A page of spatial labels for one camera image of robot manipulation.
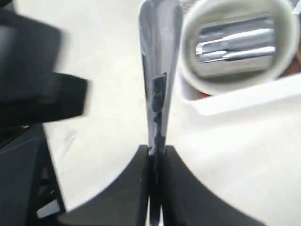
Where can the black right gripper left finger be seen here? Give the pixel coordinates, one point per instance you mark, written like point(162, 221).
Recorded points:
point(123, 203)

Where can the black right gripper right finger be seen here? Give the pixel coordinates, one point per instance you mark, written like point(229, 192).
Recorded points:
point(187, 202)

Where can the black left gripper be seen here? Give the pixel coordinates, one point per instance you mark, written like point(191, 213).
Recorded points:
point(31, 91)

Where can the steel spoon long handle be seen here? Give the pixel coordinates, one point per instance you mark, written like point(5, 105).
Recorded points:
point(160, 27)

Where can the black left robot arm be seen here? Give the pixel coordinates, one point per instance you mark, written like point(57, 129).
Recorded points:
point(27, 178)

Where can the white perforated plastic basket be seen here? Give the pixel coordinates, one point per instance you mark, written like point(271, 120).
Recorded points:
point(245, 145)

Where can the shiny steel cup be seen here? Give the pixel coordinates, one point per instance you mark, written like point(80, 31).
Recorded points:
point(234, 46)

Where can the white ceramic bowl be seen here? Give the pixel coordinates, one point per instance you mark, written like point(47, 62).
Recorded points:
point(203, 12)

